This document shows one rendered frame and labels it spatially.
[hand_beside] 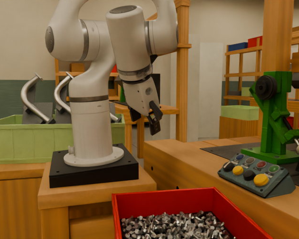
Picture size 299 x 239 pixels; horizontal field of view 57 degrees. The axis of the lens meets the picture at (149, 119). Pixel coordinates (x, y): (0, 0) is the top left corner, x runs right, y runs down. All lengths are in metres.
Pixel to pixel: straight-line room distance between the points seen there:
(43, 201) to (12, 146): 0.57
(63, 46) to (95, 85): 0.14
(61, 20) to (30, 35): 6.69
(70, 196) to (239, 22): 8.98
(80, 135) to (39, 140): 0.46
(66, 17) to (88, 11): 6.88
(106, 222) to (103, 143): 0.23
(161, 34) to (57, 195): 0.48
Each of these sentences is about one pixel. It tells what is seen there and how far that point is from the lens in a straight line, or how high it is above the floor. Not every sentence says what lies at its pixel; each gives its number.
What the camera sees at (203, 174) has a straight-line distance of 0.76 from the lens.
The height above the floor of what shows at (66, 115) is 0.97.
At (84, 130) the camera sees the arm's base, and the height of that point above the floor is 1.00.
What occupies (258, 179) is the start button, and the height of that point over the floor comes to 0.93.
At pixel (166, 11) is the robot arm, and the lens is 0.63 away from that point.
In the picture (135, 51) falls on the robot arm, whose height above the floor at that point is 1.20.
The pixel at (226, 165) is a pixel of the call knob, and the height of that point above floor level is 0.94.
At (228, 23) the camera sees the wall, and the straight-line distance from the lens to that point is 9.22.
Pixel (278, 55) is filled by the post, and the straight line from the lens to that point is 1.40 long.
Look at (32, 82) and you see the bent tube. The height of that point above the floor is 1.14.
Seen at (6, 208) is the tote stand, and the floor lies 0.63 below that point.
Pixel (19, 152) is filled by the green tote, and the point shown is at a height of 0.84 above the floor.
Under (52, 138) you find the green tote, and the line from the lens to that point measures 1.27.
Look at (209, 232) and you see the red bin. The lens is 0.50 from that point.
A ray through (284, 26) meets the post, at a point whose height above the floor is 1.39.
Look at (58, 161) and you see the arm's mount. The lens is 0.91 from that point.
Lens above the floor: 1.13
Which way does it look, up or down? 7 degrees down
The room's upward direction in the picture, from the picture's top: straight up
